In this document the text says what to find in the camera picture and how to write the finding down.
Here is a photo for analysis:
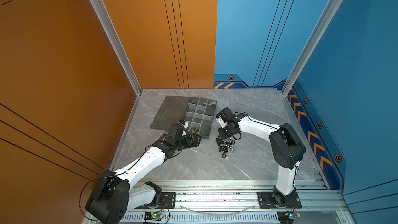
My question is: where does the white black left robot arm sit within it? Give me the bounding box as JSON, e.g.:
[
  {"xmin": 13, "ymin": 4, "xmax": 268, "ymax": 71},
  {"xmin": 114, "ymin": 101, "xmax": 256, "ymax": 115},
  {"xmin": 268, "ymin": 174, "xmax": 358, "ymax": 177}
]
[{"xmin": 80, "ymin": 120, "xmax": 202, "ymax": 224}]

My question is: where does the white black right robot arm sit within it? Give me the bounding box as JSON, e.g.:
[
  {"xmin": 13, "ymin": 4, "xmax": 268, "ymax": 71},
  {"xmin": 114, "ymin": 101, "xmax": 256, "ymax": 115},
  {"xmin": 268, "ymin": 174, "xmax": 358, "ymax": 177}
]
[{"xmin": 216, "ymin": 108, "xmax": 306, "ymax": 208}]

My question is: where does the pile of black nuts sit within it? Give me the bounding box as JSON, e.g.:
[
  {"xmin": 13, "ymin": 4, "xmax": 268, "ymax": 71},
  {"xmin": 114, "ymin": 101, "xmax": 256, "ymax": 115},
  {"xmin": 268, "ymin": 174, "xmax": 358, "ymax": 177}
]
[{"xmin": 216, "ymin": 136, "xmax": 236, "ymax": 159}]

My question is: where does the grey plastic organizer box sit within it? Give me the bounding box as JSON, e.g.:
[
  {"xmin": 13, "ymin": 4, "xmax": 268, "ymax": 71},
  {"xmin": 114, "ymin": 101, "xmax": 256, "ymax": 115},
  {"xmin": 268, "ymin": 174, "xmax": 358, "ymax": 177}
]
[{"xmin": 150, "ymin": 95, "xmax": 217, "ymax": 139}]

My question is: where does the left green circuit board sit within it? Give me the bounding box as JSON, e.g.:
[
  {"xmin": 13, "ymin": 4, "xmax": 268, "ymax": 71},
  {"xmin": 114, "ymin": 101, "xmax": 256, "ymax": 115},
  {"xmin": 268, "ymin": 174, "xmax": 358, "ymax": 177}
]
[{"xmin": 144, "ymin": 212, "xmax": 165, "ymax": 222}]

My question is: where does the right circuit board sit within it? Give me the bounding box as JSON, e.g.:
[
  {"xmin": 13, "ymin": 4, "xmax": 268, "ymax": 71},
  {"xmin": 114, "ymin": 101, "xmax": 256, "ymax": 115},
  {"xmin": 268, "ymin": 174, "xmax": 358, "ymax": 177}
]
[{"xmin": 277, "ymin": 212, "xmax": 301, "ymax": 224}]

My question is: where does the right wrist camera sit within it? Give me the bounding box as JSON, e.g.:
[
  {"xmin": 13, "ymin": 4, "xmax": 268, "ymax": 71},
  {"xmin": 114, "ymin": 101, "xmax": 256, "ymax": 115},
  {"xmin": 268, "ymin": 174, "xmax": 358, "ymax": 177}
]
[{"xmin": 216, "ymin": 107, "xmax": 236, "ymax": 128}]

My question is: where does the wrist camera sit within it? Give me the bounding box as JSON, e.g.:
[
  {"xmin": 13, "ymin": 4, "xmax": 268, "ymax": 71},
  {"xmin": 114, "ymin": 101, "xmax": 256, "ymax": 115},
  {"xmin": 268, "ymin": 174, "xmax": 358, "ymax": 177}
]
[
  {"xmin": 216, "ymin": 107, "xmax": 236, "ymax": 128},
  {"xmin": 177, "ymin": 120, "xmax": 188, "ymax": 129}
]

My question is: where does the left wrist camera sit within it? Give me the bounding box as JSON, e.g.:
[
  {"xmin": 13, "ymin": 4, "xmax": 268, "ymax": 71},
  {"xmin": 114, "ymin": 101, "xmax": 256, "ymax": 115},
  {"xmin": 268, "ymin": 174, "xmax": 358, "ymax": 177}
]
[{"xmin": 177, "ymin": 120, "xmax": 188, "ymax": 129}]

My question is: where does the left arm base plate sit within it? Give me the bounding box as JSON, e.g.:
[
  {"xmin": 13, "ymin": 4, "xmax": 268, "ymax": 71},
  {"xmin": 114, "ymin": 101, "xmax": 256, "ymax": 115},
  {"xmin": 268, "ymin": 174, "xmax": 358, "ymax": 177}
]
[{"xmin": 137, "ymin": 192, "xmax": 176, "ymax": 209}]

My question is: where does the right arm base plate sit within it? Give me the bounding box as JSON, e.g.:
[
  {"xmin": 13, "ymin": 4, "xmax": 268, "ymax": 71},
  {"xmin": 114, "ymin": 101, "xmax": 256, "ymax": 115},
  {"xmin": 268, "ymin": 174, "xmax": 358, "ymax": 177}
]
[{"xmin": 257, "ymin": 190, "xmax": 302, "ymax": 209}]

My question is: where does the aluminium front rail frame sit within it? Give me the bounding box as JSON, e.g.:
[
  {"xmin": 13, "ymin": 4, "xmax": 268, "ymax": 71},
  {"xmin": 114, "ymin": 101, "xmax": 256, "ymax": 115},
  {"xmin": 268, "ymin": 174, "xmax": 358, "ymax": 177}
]
[{"xmin": 102, "ymin": 178, "xmax": 355, "ymax": 224}]

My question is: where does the right aluminium corner post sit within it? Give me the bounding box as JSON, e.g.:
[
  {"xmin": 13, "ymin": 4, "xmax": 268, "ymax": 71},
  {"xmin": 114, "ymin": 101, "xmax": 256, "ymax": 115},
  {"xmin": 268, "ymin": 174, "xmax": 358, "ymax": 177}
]
[{"xmin": 282, "ymin": 0, "xmax": 343, "ymax": 96}]

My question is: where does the aluminium corner post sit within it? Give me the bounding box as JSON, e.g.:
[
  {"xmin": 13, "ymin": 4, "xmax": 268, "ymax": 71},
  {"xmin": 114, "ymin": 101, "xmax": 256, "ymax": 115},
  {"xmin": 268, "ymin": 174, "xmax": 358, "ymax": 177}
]
[
  {"xmin": 89, "ymin": 0, "xmax": 142, "ymax": 96},
  {"xmin": 282, "ymin": 0, "xmax": 343, "ymax": 96}
]

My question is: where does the left aluminium corner post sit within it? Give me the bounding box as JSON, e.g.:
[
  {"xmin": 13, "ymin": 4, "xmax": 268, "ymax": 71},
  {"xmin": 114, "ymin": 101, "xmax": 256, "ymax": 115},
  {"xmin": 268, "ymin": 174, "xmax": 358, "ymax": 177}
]
[{"xmin": 89, "ymin": 0, "xmax": 142, "ymax": 96}]

